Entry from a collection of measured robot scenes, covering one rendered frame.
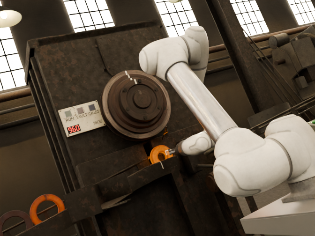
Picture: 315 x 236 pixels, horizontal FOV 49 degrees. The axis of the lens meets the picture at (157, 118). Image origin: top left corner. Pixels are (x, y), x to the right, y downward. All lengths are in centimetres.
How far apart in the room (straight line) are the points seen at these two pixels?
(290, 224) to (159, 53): 78
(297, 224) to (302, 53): 897
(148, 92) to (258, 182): 127
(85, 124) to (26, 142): 608
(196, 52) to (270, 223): 74
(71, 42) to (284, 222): 183
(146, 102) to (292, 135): 116
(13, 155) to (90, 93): 600
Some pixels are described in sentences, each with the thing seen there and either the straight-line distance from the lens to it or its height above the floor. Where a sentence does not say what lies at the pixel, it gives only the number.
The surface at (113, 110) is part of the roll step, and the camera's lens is 217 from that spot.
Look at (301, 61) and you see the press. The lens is 984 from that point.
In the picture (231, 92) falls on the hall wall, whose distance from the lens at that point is 1057.
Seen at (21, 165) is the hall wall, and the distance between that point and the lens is 820.
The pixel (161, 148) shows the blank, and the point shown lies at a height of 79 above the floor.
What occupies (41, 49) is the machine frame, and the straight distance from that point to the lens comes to 243.
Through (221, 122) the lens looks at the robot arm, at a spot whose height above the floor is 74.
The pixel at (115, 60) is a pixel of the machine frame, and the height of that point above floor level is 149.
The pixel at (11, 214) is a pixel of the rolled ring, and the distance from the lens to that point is 203.
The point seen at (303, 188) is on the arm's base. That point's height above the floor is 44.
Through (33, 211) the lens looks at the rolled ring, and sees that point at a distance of 203.
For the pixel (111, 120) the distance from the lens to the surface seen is 216.
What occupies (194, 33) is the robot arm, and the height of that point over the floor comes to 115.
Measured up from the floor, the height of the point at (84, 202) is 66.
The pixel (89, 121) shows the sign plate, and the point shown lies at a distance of 227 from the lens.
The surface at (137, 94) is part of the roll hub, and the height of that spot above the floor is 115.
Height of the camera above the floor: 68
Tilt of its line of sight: 8 degrees up
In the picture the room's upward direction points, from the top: 21 degrees counter-clockwise
